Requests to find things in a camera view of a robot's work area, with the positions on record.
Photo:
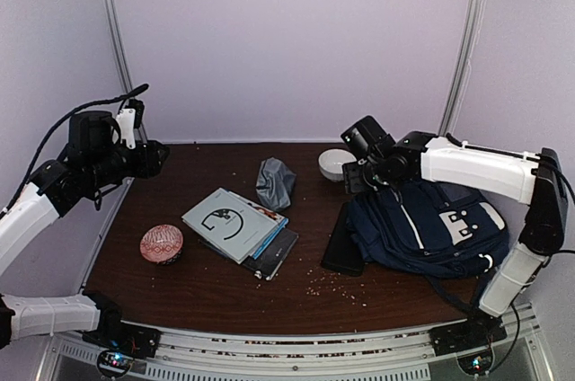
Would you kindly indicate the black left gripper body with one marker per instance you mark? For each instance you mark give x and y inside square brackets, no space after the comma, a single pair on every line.
[141,168]

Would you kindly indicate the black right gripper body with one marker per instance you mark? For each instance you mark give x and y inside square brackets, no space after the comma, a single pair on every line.
[356,183]

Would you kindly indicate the black leather case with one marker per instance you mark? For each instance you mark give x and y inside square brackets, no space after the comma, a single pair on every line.
[342,254]

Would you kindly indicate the grey zip pouch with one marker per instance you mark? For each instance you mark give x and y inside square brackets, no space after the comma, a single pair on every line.
[275,184]

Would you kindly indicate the navy blue student backpack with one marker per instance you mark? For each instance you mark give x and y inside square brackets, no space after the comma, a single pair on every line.
[447,233]

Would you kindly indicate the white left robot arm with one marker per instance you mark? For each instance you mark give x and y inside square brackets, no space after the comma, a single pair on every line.
[101,153]

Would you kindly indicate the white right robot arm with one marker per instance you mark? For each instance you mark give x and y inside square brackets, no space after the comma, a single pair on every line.
[525,188]

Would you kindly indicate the white ceramic bowl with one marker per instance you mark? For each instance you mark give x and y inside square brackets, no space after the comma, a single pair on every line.
[331,163]

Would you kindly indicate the blue illustrated book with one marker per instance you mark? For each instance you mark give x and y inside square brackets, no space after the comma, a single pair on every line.
[276,223]

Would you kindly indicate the red patterned bowl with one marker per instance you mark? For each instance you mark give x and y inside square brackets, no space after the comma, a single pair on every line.
[162,244]

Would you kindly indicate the black notebook under books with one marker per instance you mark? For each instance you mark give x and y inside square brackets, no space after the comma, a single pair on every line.
[267,263]

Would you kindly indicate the left aluminium frame post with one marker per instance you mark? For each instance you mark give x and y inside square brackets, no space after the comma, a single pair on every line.
[118,50]

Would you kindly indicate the aluminium frame post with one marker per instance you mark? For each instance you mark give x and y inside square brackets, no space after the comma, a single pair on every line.
[118,50]
[462,72]

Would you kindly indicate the front metal rail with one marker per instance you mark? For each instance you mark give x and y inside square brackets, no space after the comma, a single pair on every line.
[400,354]

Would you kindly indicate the right aluminium frame post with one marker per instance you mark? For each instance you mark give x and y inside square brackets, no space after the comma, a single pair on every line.
[462,72]

